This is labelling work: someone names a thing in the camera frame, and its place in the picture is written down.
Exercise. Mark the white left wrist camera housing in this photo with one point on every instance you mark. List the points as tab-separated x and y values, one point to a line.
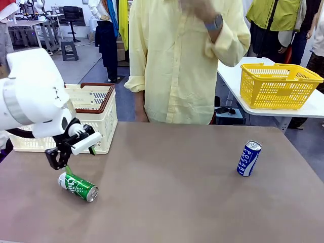
86	144

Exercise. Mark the person in lime vest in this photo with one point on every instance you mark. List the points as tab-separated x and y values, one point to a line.
278	15

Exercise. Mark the white side table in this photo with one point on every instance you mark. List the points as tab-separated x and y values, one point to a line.
227	73

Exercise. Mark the person's left hand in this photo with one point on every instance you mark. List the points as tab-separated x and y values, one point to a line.
200	8

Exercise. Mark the yellow plastic shopping basket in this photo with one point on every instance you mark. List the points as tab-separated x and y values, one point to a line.
278	88

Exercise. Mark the yellow hanging cloth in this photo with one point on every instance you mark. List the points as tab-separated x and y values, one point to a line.
123	20

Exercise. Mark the person in light top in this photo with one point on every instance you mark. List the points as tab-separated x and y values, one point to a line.
317	38

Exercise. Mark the person in yellow shirt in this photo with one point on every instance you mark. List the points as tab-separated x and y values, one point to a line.
177	76

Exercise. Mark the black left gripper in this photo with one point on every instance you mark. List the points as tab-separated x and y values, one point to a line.
62	143

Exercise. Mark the green soda can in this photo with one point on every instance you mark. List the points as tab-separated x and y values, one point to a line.
76	187

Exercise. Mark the grey workbench desk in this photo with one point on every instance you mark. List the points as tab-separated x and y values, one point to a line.
25	23

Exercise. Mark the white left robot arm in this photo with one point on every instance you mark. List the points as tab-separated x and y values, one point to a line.
30	83

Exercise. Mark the white plastic folding basket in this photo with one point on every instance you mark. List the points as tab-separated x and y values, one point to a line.
106	126

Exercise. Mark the person's right hand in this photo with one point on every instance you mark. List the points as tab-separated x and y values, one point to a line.
141	117

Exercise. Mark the stacked cardboard boxes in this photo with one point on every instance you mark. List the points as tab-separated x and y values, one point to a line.
121	54

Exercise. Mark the white background lab robot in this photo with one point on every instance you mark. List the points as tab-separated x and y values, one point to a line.
39	5

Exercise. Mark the grey step stool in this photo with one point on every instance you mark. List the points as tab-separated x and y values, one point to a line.
69	53

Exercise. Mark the person in grey trousers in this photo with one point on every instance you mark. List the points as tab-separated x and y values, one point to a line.
6	35

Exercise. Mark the black office chair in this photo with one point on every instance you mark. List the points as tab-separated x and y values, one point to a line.
72	15

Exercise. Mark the black phone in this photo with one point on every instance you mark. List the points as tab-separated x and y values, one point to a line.
221	110

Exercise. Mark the blue Pocari Sweat can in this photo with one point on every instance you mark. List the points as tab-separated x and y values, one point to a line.
248	159

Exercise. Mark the person's right forearm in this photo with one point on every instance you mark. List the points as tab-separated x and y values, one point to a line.
139	101

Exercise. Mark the grey blue wristwatch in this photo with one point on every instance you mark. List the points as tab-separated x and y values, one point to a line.
215	22

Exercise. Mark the mannequin in dark clothes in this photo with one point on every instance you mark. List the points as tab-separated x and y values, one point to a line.
108	45

